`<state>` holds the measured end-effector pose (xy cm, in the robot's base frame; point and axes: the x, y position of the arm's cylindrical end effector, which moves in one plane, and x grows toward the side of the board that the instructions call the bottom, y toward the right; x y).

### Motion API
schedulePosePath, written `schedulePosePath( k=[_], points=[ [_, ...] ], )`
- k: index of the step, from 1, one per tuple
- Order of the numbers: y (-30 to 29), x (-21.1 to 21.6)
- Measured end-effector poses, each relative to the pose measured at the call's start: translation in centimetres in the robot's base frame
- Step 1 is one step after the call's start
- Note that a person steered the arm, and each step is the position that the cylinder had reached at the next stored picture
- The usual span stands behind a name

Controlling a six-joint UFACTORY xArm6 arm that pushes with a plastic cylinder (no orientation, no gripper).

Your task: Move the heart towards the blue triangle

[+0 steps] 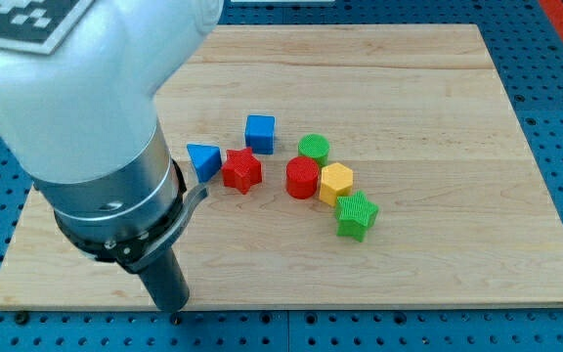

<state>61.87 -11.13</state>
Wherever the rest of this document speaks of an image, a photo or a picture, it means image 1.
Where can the black white fiducial marker tag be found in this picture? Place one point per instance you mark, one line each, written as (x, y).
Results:
(38, 26)

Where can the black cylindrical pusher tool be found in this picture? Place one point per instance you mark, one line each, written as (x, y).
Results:
(165, 283)

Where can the light wooden board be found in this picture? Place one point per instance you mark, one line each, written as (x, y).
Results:
(419, 114)

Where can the blue cube block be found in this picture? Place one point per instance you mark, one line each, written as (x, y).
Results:
(259, 133)

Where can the green cylinder block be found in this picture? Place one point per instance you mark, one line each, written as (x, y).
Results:
(316, 147)

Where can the green star block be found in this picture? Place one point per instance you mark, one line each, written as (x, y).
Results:
(355, 215)

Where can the blue triangle block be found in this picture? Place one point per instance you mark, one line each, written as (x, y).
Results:
(206, 161)

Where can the red star block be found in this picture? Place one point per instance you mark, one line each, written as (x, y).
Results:
(242, 170)

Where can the red cylinder block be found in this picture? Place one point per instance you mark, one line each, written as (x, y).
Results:
(302, 174)

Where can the yellow hexagon block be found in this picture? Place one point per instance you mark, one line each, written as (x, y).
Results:
(336, 181)

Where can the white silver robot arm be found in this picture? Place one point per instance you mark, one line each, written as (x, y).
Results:
(77, 83)

